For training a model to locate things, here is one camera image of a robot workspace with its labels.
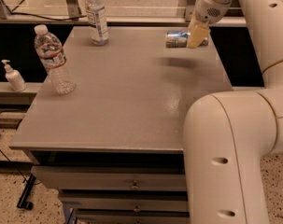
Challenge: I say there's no water bottle blue white label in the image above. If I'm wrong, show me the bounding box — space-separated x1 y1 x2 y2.
85 0 109 46

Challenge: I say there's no grey metal shelf rail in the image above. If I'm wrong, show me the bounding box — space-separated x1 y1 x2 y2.
0 15 247 27

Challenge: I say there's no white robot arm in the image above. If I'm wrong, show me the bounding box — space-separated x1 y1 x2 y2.
183 0 283 224

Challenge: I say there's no white pump dispenser bottle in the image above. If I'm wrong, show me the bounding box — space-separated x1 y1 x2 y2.
2 60 27 91

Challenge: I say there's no blue silver redbull can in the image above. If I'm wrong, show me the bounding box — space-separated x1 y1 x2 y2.
165 31 208 48

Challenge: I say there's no grey drawer cabinet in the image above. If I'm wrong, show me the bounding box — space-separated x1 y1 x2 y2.
11 27 231 224

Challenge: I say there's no clear water bottle red label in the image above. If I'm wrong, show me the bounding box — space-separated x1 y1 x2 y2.
35 24 76 94

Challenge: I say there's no black metal floor bracket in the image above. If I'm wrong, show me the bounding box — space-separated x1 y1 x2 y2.
17 175 36 210

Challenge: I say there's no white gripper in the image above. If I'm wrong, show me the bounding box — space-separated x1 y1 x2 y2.
187 0 233 49

